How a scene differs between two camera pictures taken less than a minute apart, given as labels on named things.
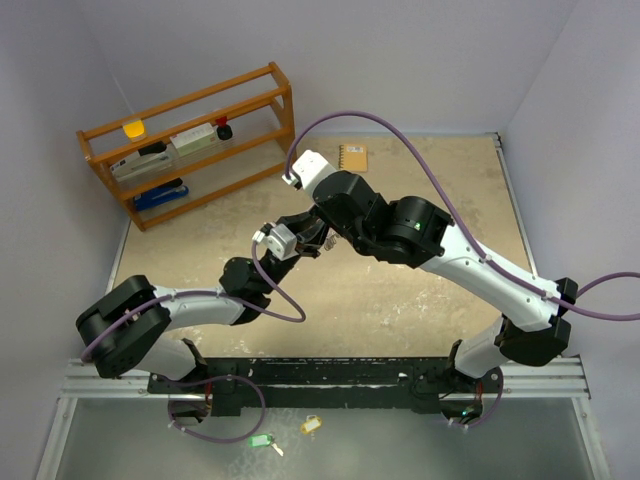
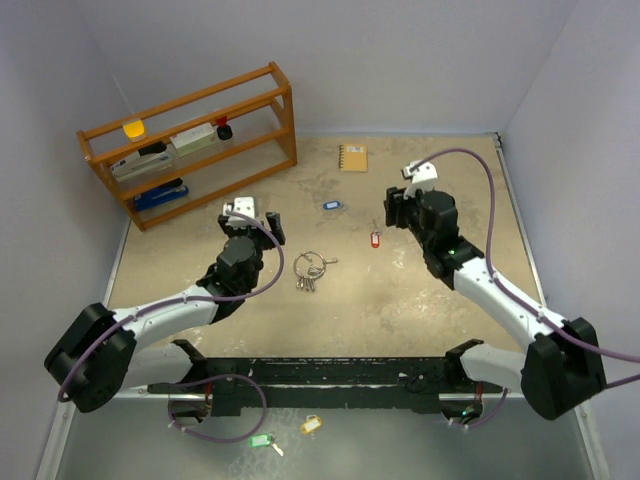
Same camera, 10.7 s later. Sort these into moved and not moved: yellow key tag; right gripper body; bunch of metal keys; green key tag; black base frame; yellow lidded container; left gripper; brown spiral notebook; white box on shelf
Moved: left gripper; bunch of metal keys; right gripper body
Not moved: white box on shelf; black base frame; brown spiral notebook; yellow lidded container; yellow key tag; green key tag
